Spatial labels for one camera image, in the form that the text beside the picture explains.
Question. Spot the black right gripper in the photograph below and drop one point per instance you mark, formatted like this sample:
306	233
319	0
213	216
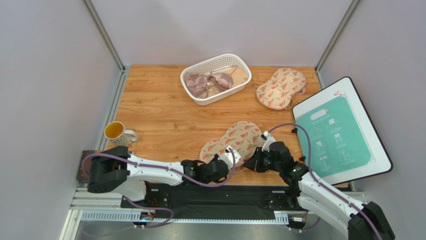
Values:
259	160

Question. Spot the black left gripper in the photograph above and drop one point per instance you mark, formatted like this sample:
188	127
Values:
215	158

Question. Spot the floral mesh laundry bag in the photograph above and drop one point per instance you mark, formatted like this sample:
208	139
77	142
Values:
278	92
242	136

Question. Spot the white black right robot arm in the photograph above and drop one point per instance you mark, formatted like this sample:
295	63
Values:
353	218

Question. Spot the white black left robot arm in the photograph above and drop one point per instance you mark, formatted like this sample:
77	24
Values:
117	171

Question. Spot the pink satin bra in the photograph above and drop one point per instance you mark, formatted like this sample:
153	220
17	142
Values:
197	83

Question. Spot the beige bra in basket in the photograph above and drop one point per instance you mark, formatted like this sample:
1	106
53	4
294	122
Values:
235	76

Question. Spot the white perforated plastic basket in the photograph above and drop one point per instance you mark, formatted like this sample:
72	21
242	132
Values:
214	65

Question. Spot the floral mug yellow inside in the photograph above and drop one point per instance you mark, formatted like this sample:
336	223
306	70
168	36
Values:
119	135

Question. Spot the white folding board base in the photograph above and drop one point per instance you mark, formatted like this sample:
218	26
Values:
345	87

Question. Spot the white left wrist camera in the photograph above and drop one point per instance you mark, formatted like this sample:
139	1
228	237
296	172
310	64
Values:
231	157

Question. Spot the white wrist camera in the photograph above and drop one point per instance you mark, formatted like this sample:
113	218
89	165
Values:
268	140
231	157

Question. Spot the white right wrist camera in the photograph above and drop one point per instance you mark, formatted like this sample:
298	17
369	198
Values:
268	140

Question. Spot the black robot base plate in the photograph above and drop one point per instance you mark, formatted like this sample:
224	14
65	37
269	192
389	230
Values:
227	202

